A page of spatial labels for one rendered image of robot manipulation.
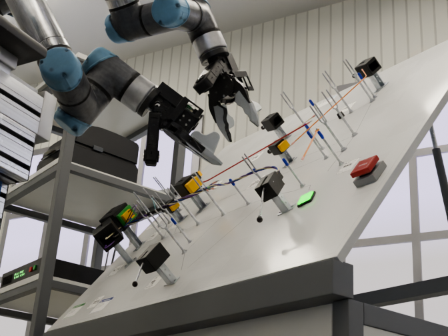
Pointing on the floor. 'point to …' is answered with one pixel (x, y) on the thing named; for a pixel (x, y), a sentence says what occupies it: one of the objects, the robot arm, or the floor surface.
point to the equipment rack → (74, 213)
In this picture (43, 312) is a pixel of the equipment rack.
